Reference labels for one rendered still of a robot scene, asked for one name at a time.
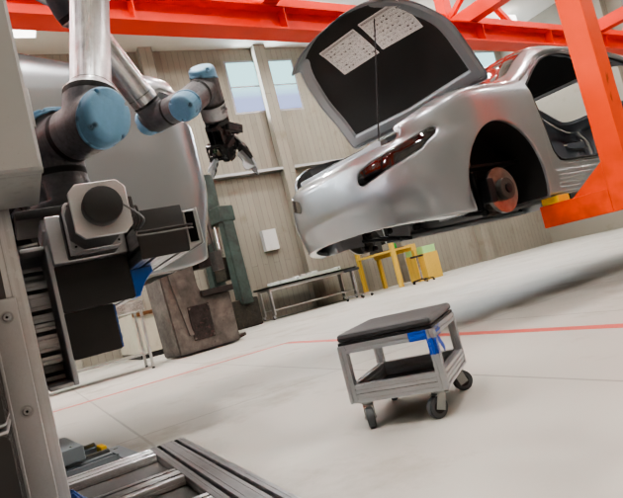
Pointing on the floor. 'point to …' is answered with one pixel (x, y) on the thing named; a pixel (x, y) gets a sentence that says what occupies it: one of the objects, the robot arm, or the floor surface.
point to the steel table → (137, 334)
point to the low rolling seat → (452, 361)
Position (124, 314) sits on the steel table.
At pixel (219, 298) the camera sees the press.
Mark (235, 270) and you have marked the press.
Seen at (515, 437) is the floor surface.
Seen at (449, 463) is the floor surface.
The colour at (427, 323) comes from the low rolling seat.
